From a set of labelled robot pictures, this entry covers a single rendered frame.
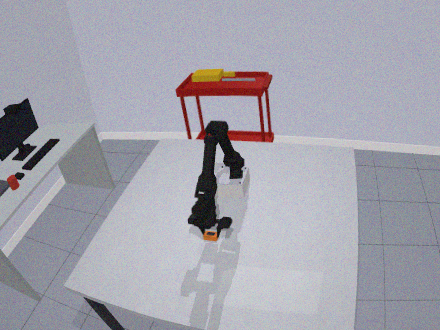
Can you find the orange block with dark blue panel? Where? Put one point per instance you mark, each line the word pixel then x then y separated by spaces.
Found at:
pixel 210 235

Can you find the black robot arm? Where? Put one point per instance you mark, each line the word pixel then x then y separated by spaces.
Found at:
pixel 207 179

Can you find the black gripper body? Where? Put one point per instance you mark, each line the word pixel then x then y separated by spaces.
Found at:
pixel 225 222

